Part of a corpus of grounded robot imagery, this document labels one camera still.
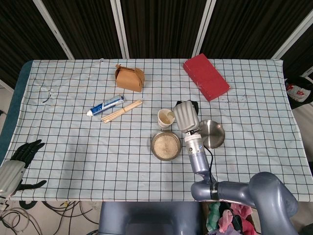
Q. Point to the metal bowl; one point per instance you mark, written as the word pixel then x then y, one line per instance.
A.
pixel 156 137

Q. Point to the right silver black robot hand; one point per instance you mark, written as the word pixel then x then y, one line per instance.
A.
pixel 185 117

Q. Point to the white paper cup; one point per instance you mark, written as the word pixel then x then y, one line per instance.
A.
pixel 162 122

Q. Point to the brown paper gable box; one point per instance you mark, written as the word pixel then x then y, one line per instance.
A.
pixel 129 80

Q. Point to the flat red box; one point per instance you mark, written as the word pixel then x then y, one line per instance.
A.
pixel 206 76

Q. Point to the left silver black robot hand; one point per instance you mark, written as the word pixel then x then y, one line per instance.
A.
pixel 9 176

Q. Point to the white partition frame post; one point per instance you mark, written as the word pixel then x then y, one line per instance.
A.
pixel 120 29
pixel 203 29
pixel 293 40
pixel 53 29

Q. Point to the white raw rice heap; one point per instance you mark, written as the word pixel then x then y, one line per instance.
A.
pixel 166 146

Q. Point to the wrapped wooden stick bundle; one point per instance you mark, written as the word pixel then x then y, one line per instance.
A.
pixel 122 110

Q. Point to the pile of coloured cloths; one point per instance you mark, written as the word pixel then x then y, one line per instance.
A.
pixel 227 218

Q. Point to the blue white toothpaste tube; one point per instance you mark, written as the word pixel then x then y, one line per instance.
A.
pixel 105 105

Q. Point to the light blue checked tablecloth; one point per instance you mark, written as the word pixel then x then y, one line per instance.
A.
pixel 97 159

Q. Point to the grey-blue robot torso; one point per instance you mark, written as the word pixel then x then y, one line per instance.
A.
pixel 146 218

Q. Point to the shallow metal plate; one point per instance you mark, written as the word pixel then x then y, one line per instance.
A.
pixel 212 134

